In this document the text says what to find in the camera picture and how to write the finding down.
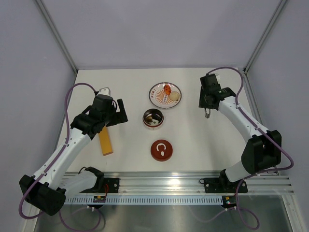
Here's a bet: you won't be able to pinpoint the orange carrot piece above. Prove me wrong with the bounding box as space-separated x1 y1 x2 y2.
164 84 171 95

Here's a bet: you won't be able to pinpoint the aluminium frame post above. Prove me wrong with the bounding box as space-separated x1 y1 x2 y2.
243 0 289 74
33 0 78 76

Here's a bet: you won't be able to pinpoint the yellow wooden block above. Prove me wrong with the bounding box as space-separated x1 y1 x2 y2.
98 127 113 156

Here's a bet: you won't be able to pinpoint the perforated cable tray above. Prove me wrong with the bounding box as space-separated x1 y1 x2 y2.
65 195 223 205

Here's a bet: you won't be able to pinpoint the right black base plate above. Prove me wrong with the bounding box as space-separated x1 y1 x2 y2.
199 177 240 194

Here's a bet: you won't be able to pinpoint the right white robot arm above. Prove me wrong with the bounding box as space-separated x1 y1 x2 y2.
199 74 282 193

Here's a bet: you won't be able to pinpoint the left aluminium frame post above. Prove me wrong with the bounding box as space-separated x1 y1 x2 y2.
33 0 78 76

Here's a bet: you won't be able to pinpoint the white tofu cube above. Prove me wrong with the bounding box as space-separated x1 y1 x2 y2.
150 118 160 127

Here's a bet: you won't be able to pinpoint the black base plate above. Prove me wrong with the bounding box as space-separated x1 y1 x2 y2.
82 177 120 193
199 177 240 194

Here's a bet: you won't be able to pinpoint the black seaweed piece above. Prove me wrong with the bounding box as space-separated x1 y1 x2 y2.
154 115 162 121

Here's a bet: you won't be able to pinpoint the round white bun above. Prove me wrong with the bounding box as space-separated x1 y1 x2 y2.
169 91 180 101

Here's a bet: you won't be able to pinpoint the aluminium rail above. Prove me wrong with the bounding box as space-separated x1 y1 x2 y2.
238 68 281 176
65 171 295 196

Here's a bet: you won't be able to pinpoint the purple cable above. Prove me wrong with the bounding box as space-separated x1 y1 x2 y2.
193 66 295 229
18 83 107 229

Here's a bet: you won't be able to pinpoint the brown fried food piece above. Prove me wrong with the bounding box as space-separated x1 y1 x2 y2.
144 115 153 124

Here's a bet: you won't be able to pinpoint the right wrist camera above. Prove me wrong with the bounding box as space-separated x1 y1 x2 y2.
215 73 221 82

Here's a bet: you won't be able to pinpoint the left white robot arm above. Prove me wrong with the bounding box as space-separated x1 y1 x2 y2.
19 94 128 216

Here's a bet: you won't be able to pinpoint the steel lunch box bowl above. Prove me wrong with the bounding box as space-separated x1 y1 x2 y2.
142 108 164 130

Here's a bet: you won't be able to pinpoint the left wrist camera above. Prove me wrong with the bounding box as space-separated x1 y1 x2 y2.
98 87 111 96

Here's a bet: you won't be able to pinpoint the metal food tongs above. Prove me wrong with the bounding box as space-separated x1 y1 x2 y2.
205 108 211 119

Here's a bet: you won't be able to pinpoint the red lunch box lid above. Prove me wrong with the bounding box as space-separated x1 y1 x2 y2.
150 140 173 162

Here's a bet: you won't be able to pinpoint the white patterned plate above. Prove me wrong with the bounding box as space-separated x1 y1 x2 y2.
148 82 182 109

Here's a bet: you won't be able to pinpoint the right aluminium frame post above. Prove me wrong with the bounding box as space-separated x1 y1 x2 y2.
243 0 289 74

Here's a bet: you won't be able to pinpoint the right side aluminium rail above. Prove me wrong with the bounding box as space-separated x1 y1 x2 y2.
238 68 281 176

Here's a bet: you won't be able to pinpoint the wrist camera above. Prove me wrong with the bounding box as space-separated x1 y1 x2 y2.
98 87 111 96
215 73 221 82

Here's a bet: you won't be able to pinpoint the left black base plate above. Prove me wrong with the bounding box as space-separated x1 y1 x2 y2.
82 177 120 193

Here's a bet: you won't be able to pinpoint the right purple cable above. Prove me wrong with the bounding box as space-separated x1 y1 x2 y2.
193 66 295 229

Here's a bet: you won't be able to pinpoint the aluminium front rail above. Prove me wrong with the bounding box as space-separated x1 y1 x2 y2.
65 171 295 196

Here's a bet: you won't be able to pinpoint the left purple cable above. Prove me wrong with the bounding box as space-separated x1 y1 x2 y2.
18 83 107 229

